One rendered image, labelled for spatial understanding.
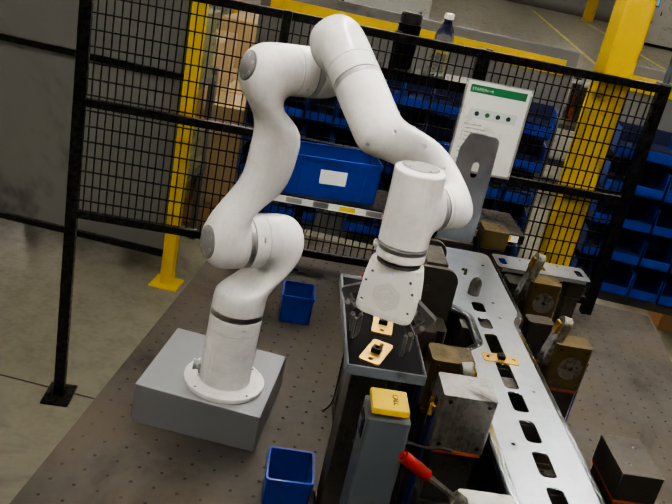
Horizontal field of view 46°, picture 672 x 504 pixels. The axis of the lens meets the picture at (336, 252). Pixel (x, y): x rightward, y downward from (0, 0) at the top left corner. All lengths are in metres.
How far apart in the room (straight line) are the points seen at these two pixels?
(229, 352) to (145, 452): 0.28
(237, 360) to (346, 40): 0.78
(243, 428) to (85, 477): 0.35
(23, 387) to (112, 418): 1.38
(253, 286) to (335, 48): 0.60
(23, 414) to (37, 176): 1.46
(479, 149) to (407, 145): 1.09
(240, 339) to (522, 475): 0.68
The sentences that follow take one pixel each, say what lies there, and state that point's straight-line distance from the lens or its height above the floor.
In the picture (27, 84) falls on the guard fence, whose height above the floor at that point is 0.85.
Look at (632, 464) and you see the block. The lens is 1.60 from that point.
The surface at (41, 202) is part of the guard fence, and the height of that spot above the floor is 0.28.
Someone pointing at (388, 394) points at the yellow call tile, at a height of 1.16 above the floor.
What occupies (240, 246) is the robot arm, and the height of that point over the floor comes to 1.18.
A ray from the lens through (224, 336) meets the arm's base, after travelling 1.79.
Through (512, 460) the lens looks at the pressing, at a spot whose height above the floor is 1.00.
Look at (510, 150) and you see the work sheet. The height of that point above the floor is 1.25.
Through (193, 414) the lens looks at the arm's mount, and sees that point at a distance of 1.85.
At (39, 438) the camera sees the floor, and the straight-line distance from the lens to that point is 3.01.
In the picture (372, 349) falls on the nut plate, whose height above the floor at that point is 1.17.
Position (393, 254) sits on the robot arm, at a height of 1.36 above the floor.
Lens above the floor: 1.83
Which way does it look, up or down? 22 degrees down
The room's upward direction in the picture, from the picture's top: 12 degrees clockwise
